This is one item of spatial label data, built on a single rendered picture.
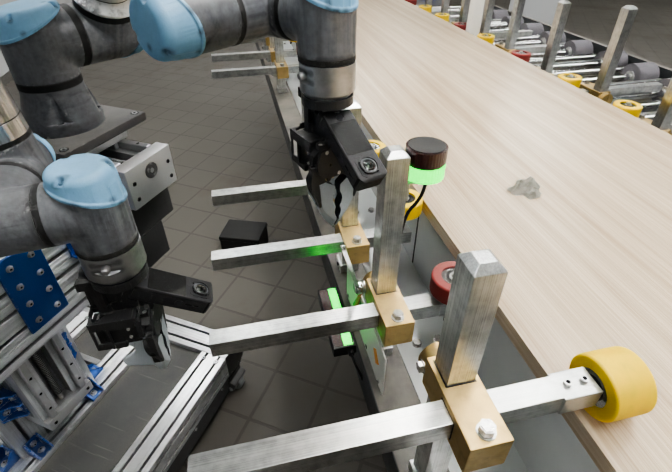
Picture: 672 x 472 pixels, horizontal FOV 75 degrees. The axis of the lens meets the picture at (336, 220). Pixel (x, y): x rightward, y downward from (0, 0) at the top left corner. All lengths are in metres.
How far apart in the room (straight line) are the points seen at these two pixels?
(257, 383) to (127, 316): 1.10
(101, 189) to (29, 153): 0.16
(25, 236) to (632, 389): 0.69
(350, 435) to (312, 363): 1.25
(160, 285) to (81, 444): 0.92
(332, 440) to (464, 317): 0.19
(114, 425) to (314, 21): 1.26
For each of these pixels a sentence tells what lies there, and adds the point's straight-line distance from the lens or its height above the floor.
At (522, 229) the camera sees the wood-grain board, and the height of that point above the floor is 0.90.
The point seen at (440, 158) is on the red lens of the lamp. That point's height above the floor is 1.13.
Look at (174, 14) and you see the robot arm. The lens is 0.54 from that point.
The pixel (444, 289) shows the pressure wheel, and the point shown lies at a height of 0.90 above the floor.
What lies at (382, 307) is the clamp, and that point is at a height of 0.87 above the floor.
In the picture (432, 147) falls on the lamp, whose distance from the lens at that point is 0.64.
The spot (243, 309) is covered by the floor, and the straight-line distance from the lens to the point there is 1.97.
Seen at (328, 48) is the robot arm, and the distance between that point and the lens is 0.56.
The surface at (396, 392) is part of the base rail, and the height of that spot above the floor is 0.70.
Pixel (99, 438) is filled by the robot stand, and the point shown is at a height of 0.21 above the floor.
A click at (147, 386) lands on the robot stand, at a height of 0.21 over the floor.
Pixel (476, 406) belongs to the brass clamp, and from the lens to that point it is 0.54.
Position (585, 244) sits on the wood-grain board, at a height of 0.90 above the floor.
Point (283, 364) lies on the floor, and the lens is 1.76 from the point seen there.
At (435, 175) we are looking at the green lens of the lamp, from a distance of 0.64.
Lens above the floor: 1.42
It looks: 36 degrees down
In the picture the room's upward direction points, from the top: straight up
